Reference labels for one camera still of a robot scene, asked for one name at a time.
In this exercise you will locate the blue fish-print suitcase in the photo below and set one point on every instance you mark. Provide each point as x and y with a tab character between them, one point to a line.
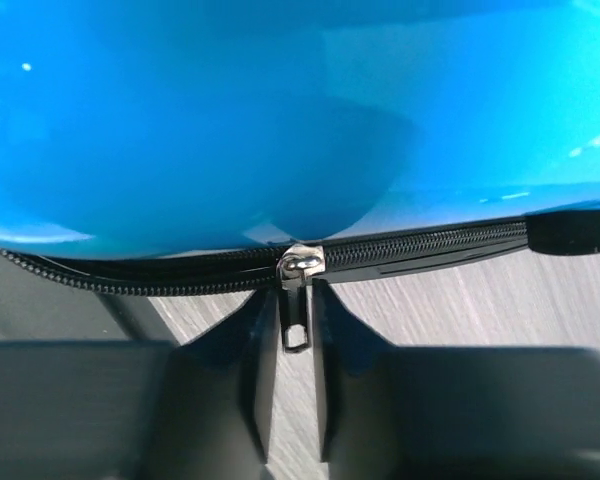
182	148

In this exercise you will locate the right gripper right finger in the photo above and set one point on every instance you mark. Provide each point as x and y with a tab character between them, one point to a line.
388	411

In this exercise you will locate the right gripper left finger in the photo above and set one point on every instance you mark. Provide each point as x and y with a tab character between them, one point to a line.
214	416

